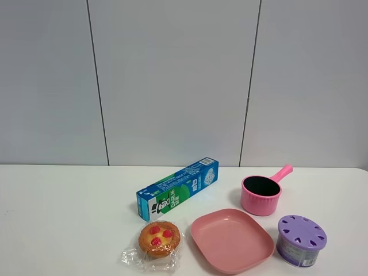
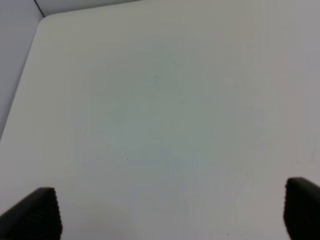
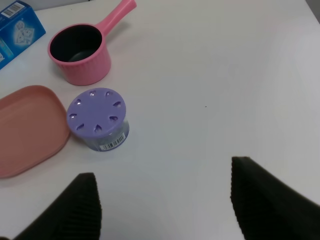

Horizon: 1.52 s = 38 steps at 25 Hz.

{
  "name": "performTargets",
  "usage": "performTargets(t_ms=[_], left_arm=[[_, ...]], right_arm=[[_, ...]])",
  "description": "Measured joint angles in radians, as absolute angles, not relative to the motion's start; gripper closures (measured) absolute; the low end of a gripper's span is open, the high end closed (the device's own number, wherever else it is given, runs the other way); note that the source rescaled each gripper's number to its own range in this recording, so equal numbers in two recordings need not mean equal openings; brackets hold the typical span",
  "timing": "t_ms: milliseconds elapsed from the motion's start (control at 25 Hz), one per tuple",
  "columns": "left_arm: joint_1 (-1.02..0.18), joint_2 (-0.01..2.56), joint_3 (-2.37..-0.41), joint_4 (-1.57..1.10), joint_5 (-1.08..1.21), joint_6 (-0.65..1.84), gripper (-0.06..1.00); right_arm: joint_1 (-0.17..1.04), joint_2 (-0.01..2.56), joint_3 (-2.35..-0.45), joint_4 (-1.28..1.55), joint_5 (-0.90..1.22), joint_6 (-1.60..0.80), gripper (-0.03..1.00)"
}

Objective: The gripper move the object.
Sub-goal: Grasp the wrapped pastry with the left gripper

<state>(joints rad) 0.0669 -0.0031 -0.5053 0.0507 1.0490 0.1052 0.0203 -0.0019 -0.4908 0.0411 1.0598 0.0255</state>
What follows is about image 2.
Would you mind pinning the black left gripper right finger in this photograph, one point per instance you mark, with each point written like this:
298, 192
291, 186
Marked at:
302, 209

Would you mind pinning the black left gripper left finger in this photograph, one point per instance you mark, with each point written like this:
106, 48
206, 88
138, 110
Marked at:
35, 217

